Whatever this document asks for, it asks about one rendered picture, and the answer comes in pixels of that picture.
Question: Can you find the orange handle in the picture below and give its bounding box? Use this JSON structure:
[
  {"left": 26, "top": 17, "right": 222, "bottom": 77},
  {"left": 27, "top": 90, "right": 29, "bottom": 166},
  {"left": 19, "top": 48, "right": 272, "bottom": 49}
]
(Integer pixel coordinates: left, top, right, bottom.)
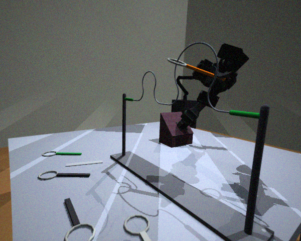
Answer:
[{"left": 167, "top": 58, "right": 225, "bottom": 81}]

